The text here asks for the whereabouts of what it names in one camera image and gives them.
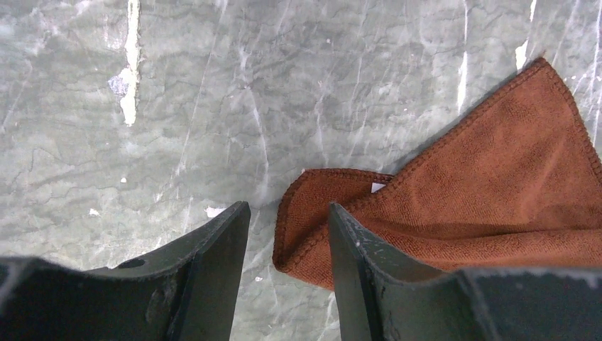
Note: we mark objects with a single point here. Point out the brown towel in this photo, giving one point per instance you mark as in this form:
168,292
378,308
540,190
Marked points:
517,182

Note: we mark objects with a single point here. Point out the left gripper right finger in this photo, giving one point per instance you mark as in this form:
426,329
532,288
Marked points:
384,294

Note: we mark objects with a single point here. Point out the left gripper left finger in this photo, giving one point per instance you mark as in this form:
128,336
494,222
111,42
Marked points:
184,290

